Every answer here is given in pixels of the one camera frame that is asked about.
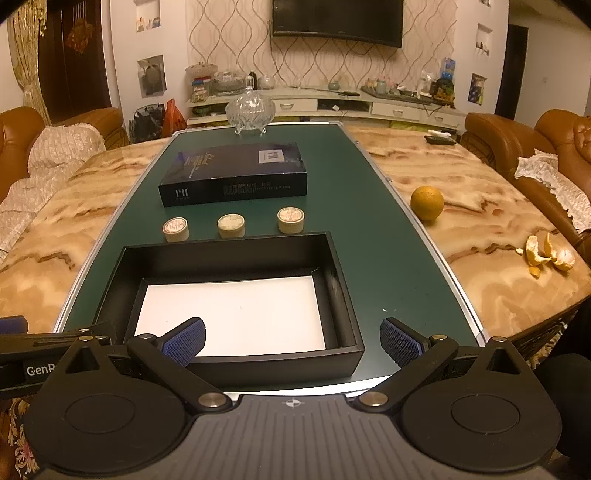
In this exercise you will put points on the marble desktop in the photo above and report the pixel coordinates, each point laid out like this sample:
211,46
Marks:
485,258

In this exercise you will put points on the person's dark trousers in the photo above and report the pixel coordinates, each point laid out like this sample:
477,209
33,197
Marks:
568,397

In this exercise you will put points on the wall-mounted black television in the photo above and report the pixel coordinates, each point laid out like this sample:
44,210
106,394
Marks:
337,18

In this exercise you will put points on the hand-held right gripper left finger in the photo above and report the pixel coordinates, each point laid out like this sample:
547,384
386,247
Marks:
187,342

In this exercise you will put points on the green board with aluminium frame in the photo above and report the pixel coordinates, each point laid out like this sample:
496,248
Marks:
369,207

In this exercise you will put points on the small white lace armrest cover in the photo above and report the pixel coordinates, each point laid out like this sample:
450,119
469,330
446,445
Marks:
551,177

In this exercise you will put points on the whole orange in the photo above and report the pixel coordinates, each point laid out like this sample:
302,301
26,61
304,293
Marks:
427,204

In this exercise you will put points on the orange peel piece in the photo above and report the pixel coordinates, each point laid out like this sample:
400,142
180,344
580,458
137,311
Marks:
562,258
535,256

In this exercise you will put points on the small round beige tin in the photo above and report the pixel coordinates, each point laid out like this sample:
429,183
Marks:
176,230
291,220
231,226

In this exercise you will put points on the dark blue cardboard box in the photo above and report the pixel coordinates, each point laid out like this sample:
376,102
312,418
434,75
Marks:
231,166

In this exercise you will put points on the floral patterned cloth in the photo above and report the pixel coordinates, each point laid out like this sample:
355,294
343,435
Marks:
16,434

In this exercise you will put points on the large glass storage jar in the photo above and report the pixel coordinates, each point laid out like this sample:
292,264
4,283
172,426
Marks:
201,83

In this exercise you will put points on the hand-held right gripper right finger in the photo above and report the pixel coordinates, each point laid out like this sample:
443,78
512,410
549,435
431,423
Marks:
399,344

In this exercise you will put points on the black gift box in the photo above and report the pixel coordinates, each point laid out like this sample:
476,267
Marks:
344,295

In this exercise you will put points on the white television cabinet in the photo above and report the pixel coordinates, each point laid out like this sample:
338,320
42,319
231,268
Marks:
323,105

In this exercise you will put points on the dark tea tray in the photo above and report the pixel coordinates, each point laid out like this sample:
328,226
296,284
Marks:
392,92

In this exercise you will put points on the black remote control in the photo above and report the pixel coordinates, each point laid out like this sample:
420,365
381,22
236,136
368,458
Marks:
438,140

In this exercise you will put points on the brown leather armchair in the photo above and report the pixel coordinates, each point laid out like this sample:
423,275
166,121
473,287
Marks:
561,134

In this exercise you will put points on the colourful wall picture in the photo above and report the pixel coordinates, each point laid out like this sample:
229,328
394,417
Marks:
477,88

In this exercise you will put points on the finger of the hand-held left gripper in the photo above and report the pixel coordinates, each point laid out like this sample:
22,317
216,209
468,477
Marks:
41,340
11,324

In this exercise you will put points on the brown leather sofa with lace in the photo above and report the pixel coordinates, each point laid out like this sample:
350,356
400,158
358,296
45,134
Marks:
16,127

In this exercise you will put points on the black plastic bag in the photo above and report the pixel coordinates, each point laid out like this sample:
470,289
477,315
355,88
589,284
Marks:
147,123

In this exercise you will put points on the lidded glass candy bowl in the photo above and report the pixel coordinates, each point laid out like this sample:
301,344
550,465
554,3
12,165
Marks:
250,110

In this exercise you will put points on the red door ornament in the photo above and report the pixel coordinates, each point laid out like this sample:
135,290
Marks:
79,37

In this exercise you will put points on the large cream lace sofa cover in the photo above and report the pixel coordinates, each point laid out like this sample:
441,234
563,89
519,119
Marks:
55,147

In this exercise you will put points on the golden curtain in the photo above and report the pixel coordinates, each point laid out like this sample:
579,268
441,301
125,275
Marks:
28,55

